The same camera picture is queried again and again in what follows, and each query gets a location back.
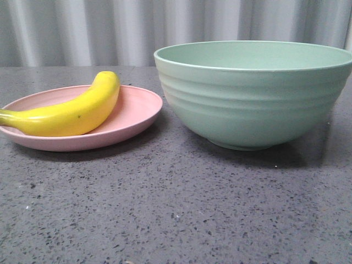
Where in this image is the grey curtain backdrop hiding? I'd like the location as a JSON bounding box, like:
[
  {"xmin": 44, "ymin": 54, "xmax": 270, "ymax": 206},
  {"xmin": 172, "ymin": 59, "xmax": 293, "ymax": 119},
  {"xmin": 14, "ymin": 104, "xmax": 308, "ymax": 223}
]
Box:
[{"xmin": 1, "ymin": 1, "xmax": 351, "ymax": 67}]

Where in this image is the green ribbed bowl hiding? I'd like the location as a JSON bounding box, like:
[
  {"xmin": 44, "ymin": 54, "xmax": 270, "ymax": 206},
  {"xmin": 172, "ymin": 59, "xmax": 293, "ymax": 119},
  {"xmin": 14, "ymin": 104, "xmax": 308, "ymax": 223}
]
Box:
[{"xmin": 154, "ymin": 41, "xmax": 351, "ymax": 150}]

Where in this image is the pink plate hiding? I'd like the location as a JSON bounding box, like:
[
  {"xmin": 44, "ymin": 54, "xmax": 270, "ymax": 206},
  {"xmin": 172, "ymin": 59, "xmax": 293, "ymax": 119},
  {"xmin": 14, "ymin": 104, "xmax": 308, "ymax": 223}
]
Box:
[{"xmin": 1, "ymin": 85, "xmax": 163, "ymax": 152}]

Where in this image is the yellow banana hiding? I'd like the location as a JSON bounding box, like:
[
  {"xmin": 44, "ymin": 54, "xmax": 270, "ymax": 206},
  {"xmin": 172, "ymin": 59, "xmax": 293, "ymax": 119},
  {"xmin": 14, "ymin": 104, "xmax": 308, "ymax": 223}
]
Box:
[{"xmin": 1, "ymin": 71, "xmax": 120, "ymax": 136}]

